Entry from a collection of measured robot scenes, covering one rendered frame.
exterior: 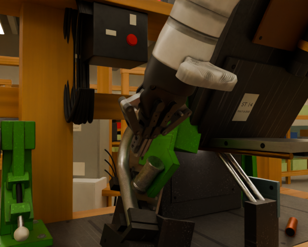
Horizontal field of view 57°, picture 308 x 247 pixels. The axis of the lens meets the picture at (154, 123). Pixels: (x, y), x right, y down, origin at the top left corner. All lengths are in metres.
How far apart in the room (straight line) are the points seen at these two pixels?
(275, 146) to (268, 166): 0.85
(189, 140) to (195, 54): 0.29
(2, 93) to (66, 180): 0.31
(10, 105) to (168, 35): 0.66
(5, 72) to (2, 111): 9.84
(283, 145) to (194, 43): 0.27
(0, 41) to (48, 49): 10.13
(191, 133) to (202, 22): 0.31
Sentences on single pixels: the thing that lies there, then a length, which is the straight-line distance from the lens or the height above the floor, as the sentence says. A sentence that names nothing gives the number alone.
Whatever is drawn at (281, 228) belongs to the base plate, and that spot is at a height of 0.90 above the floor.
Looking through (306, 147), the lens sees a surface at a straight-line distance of 0.57.
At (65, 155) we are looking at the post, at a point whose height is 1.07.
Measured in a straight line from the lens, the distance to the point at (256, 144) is 0.57.
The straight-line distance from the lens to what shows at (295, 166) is 6.77.
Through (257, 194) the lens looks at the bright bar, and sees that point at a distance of 0.64.
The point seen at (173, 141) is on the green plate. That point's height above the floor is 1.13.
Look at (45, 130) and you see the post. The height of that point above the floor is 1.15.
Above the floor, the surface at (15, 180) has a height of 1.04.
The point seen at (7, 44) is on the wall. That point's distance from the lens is 10.97.
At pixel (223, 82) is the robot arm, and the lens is 0.36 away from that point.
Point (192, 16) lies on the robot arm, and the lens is 0.36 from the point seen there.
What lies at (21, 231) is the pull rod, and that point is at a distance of 0.64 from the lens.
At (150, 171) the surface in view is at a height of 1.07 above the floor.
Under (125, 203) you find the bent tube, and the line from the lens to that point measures 0.61.
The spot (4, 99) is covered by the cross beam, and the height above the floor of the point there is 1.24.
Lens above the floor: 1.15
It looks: 1 degrees up
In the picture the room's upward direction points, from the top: straight up
